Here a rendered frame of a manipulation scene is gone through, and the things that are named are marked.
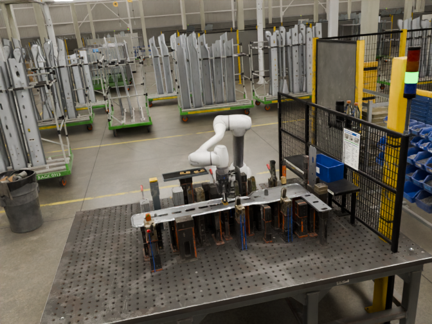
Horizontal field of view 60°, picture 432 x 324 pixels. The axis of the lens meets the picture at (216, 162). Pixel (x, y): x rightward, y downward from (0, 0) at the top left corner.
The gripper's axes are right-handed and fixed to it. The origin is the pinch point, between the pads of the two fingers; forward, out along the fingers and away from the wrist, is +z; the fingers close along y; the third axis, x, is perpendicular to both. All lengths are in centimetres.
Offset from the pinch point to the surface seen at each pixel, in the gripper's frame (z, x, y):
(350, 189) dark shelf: 1, 24, -93
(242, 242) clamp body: 28.3, 21.6, -5.0
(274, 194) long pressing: 4.4, 2.1, -39.7
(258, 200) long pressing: 4.4, 7.6, -24.6
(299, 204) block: 6, 22, -51
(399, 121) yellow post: -56, 53, -106
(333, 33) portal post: -81, -560, -437
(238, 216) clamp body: 6.8, 21.0, -3.4
